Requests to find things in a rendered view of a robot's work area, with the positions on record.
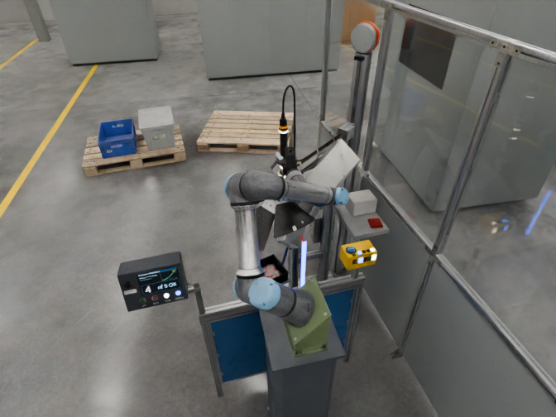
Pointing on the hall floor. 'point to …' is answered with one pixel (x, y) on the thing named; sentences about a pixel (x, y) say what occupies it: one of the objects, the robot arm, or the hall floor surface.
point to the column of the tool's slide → (352, 150)
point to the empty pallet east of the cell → (243, 131)
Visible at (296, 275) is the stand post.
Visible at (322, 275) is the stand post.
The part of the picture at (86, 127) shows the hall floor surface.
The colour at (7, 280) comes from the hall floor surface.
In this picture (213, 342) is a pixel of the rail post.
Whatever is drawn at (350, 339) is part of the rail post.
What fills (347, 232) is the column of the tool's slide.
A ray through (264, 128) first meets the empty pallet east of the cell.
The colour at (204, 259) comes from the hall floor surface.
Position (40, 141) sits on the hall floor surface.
